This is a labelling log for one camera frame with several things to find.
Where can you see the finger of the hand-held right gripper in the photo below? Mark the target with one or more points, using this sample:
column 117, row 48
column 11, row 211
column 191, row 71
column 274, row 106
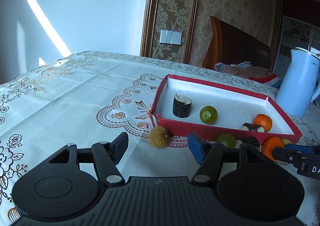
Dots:
column 301, row 149
column 285, row 155

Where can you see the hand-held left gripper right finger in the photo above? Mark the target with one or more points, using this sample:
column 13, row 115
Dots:
column 196, row 149

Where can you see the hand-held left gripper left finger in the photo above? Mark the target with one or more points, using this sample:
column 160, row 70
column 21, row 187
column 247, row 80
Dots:
column 121, row 146

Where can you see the green cucumber piece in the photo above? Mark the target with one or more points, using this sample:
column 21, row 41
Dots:
column 287, row 141

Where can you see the orange tangerine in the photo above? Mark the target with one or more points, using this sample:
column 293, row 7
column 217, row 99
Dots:
column 271, row 146
column 263, row 122

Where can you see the green tangerine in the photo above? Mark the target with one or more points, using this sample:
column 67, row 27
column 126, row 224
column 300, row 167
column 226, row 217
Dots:
column 208, row 114
column 226, row 139

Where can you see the small dark sugarcane piece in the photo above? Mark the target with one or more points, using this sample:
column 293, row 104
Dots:
column 253, row 128

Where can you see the large dark sugarcane piece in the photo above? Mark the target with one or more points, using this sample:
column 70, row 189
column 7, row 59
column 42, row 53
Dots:
column 182, row 107

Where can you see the shallow red cardboard box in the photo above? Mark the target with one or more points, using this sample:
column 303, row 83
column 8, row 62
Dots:
column 232, row 106

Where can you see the light blue electric kettle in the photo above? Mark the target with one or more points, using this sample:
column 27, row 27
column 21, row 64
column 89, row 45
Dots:
column 297, row 83

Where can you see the folded blanket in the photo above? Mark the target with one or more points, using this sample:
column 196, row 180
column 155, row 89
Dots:
column 250, row 72

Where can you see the gold framed wallpaper panel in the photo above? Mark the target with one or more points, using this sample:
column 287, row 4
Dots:
column 175, row 3

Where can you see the white wall switch panel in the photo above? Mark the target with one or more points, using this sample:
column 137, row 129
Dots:
column 170, row 36

